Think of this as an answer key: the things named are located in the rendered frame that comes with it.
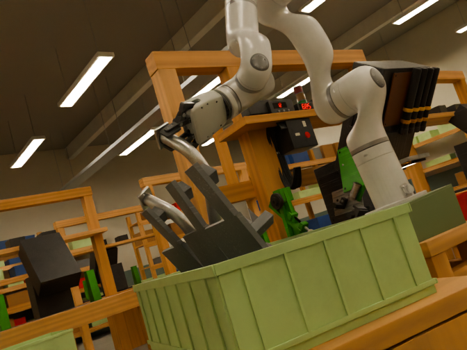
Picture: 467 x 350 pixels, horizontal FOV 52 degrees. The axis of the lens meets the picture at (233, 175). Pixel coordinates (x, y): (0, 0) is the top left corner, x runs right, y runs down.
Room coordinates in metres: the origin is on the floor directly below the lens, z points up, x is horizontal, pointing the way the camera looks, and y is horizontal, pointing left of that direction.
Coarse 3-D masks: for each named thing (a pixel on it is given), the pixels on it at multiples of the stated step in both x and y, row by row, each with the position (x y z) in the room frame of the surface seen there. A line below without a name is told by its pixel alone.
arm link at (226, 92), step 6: (216, 90) 1.11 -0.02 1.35; (222, 90) 1.10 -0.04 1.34; (228, 90) 1.10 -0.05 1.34; (222, 96) 1.11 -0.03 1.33; (228, 96) 1.10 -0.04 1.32; (234, 96) 1.11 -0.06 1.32; (228, 102) 1.11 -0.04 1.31; (234, 102) 1.11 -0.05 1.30; (234, 108) 1.11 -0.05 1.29; (240, 108) 1.13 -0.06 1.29; (234, 114) 1.13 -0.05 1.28
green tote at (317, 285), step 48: (288, 240) 0.79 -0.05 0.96; (336, 240) 0.84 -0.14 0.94; (384, 240) 0.88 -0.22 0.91; (144, 288) 1.16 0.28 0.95; (192, 288) 0.85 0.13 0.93; (240, 288) 0.75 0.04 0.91; (288, 288) 0.79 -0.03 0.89; (336, 288) 0.82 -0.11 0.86; (384, 288) 0.86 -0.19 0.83; (432, 288) 0.91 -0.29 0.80; (192, 336) 0.92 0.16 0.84; (240, 336) 0.74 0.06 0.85; (288, 336) 0.77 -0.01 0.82; (336, 336) 0.81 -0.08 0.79
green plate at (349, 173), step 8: (344, 152) 2.22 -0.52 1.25; (344, 160) 2.22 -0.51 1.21; (352, 160) 2.17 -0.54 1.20; (344, 168) 2.22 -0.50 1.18; (352, 168) 2.17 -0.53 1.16; (344, 176) 2.22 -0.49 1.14; (352, 176) 2.17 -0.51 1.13; (360, 176) 2.14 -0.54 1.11; (344, 184) 2.22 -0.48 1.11; (352, 184) 2.17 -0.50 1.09; (344, 192) 2.22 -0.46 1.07
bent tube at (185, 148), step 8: (160, 128) 1.05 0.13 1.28; (160, 136) 1.06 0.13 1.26; (176, 136) 1.04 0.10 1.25; (160, 144) 1.07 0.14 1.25; (168, 144) 1.05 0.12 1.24; (176, 144) 1.03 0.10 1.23; (184, 144) 1.02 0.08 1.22; (184, 152) 1.02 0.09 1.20; (192, 152) 1.01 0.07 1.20; (192, 160) 1.02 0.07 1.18; (200, 160) 1.02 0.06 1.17; (208, 208) 1.10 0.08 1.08; (208, 216) 1.13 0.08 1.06; (216, 216) 1.12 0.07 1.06
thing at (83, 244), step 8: (80, 240) 10.85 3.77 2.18; (88, 240) 10.98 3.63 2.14; (72, 248) 10.75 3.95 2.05; (80, 248) 10.77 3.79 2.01; (88, 248) 10.85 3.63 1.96; (0, 264) 9.70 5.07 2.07; (8, 264) 9.88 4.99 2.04; (16, 264) 9.87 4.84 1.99; (80, 264) 10.78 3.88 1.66; (88, 264) 10.90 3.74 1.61; (80, 280) 10.69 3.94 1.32; (8, 288) 9.67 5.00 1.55; (16, 288) 9.76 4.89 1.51; (80, 288) 10.66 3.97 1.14; (16, 320) 9.76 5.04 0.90; (24, 320) 9.87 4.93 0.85; (32, 320) 10.03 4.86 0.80; (104, 320) 10.90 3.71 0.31; (96, 328) 10.66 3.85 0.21; (80, 336) 10.42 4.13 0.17
